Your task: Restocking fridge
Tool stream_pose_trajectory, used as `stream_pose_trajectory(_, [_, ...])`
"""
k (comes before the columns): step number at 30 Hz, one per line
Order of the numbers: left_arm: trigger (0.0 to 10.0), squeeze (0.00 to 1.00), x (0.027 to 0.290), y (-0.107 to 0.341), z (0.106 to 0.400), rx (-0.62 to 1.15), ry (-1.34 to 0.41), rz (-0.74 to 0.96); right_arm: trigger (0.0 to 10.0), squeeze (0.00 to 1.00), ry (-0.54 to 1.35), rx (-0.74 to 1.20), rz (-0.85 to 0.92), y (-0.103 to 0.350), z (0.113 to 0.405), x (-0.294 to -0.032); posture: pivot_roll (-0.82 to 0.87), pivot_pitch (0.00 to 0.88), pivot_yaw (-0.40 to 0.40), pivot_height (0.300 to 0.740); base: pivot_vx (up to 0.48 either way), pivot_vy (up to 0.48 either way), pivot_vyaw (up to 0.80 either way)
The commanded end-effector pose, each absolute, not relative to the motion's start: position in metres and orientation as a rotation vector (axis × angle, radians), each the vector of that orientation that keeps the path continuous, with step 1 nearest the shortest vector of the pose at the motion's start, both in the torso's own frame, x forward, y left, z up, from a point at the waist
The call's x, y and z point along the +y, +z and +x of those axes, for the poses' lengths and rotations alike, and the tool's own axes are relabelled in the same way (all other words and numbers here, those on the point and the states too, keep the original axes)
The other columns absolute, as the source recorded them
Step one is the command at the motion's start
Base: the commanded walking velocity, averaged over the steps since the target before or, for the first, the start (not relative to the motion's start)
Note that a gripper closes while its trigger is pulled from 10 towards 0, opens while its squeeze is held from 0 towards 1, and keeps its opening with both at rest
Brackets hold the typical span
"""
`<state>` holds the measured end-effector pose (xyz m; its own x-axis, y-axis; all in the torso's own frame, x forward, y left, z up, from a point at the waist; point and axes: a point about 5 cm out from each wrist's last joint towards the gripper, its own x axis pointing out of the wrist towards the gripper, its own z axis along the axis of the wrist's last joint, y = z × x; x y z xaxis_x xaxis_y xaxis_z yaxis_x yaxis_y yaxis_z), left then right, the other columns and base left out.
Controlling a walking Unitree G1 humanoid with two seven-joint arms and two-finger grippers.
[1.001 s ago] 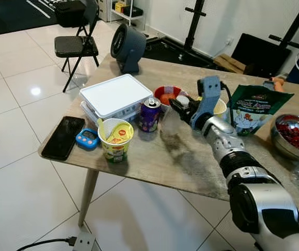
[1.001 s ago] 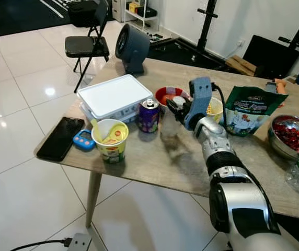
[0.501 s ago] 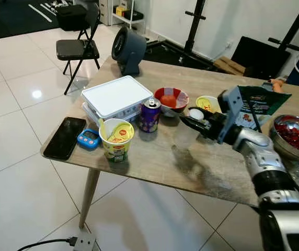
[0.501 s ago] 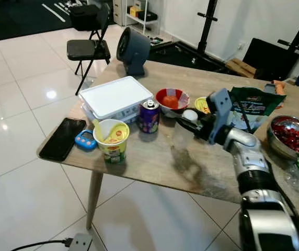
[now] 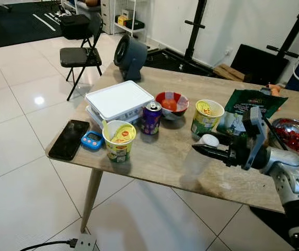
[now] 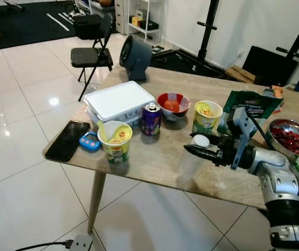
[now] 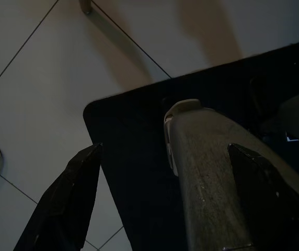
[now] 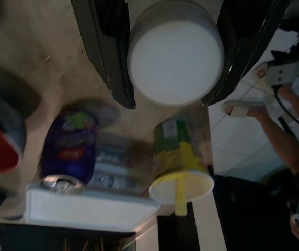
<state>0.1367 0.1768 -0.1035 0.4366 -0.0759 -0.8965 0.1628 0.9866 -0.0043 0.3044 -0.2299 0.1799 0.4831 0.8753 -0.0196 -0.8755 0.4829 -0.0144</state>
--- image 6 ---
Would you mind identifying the clear bottle white cap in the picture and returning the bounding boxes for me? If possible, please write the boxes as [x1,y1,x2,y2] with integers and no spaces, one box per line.
[176,134,211,185]

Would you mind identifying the yellow green noodle cup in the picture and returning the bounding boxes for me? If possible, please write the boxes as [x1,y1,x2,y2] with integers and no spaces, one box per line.
[192,100,224,135]
[98,121,133,165]

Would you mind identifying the red patterned bowl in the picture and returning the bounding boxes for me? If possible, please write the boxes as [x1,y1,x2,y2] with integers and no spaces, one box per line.
[157,93,191,122]

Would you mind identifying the green snack bag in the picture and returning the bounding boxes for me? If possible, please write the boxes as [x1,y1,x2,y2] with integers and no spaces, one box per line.
[216,90,285,138]

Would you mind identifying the orange tomato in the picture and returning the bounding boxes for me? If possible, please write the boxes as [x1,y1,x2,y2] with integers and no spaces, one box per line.
[164,99,181,113]

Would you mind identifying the steel bowl red chillies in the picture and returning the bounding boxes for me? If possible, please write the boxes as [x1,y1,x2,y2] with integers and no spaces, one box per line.
[268,119,299,159]

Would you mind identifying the purple drink can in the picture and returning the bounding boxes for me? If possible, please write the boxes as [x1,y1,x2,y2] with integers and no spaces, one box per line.
[141,102,163,137]

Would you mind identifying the small orange item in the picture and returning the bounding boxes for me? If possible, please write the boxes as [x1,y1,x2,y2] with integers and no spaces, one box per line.
[271,85,285,101]

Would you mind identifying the black case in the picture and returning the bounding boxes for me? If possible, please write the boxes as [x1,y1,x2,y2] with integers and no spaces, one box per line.
[242,45,299,87]

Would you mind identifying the white lidded plastic container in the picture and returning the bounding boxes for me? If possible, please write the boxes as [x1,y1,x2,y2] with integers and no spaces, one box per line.
[83,81,156,128]

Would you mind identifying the blue digital timer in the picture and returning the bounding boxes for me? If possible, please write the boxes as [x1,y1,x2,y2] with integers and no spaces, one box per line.
[79,132,101,153]

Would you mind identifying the grey table fan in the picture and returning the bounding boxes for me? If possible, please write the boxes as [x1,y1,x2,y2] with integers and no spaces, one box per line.
[119,35,153,83]

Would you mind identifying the black smartphone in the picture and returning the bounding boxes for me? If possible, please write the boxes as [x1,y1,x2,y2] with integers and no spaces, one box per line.
[44,120,91,162]

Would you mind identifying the white shelf rack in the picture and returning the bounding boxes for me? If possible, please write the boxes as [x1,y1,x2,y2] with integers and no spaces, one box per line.
[114,0,163,41]

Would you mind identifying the white plug box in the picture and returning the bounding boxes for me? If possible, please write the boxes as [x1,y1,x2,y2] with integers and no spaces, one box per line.
[69,234,94,251]

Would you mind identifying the black folding chair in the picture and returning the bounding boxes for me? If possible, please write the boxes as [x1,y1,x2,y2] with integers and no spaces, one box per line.
[70,13,114,102]

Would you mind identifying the black bag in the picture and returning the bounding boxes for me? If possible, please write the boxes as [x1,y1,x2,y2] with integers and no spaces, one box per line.
[73,14,104,40]

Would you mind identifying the black gym floor mat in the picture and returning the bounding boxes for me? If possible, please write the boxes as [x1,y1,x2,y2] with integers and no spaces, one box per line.
[0,2,82,53]

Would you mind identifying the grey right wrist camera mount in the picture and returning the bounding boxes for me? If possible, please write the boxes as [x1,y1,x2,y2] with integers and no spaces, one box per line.
[232,107,258,171]

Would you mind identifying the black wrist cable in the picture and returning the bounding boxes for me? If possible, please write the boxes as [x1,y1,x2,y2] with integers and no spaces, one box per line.
[251,112,275,152]

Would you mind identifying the black power cable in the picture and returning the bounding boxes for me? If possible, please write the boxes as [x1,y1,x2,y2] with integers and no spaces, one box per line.
[15,240,73,251]

